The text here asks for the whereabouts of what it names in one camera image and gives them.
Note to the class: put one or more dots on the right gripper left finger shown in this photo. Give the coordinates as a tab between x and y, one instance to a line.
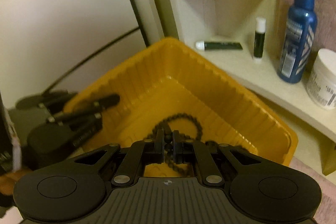
139	155

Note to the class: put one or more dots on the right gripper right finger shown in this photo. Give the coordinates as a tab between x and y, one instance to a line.
196	154

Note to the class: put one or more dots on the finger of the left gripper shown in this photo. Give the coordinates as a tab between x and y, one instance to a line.
91	108
36	99

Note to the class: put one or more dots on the orange plastic tray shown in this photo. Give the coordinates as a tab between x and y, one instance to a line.
169	78

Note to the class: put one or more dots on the dark green small tube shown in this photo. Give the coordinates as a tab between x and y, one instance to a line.
214	46

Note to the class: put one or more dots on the green lip balm stick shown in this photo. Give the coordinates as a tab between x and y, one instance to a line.
260	30

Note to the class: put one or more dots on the cream wooden shelf unit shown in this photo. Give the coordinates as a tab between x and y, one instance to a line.
214	20

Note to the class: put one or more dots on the white cream jar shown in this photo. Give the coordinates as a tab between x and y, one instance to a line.
321	84

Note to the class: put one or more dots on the blue spray bottle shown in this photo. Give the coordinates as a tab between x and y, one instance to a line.
301	25

